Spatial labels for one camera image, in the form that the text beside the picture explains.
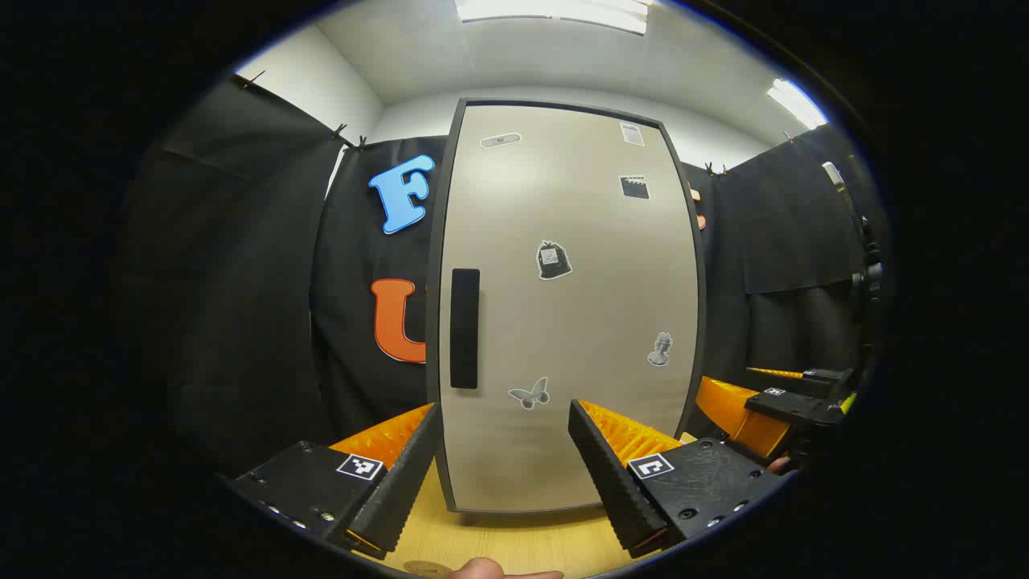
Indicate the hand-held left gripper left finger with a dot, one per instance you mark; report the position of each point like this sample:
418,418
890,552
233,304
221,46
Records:
402,482

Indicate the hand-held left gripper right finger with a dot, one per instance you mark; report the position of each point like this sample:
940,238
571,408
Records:
611,482

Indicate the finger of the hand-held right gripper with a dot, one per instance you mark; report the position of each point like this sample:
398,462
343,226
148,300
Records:
796,408
828,375

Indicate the round brown coaster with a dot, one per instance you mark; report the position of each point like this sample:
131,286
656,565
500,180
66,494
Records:
426,569

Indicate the dark cabinet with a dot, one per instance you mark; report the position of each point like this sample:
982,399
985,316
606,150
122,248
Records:
432,322

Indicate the beige cabinet door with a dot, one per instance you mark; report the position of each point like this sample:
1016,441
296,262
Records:
579,322

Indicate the black backdrop cloth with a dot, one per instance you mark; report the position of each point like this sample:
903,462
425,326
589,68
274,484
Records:
241,281

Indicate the small ceiling light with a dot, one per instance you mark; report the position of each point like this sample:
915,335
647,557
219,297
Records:
796,103

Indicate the long ceiling light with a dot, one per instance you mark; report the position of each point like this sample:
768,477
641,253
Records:
555,10

